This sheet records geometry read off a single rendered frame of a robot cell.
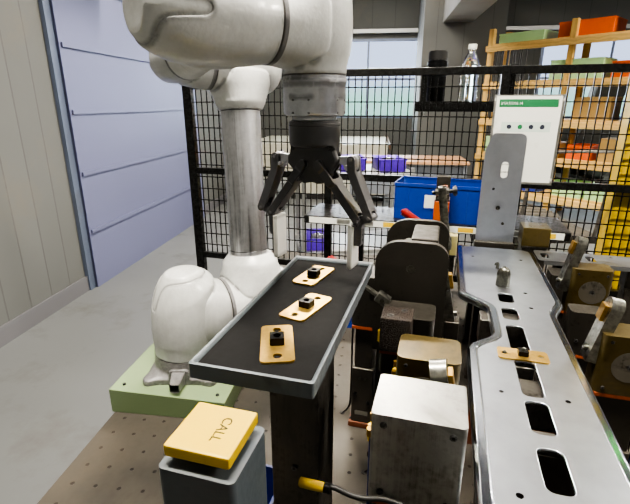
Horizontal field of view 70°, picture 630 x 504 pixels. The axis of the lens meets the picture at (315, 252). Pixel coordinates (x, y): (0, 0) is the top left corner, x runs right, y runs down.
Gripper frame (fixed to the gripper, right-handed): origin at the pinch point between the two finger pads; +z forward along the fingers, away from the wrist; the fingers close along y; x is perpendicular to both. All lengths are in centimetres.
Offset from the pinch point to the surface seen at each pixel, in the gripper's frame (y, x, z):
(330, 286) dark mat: 4.0, -2.7, 4.2
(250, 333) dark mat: 1.6, -20.5, 4.2
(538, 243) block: 32, 90, 19
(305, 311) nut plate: 5.0, -12.7, 3.9
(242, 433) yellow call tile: 10.9, -35.3, 4.3
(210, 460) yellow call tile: 10.1, -38.6, 4.7
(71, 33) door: -286, 179, -71
